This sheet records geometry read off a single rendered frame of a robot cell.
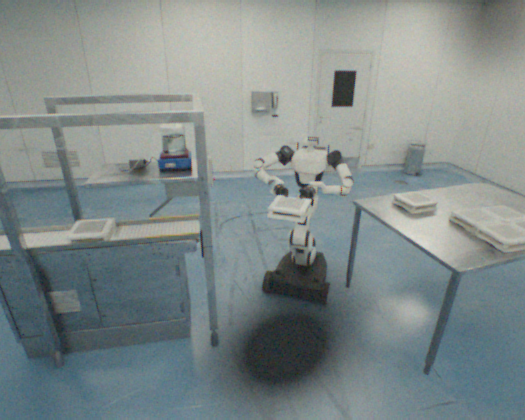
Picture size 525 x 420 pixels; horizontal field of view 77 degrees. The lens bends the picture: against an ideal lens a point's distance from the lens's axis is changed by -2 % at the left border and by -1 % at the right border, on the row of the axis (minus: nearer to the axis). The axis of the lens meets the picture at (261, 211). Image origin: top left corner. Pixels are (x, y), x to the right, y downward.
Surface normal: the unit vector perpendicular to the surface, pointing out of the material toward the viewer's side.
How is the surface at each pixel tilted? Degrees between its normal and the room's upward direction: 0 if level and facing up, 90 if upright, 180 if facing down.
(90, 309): 90
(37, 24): 90
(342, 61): 90
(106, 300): 90
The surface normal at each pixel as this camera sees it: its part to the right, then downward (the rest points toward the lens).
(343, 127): 0.16, 0.41
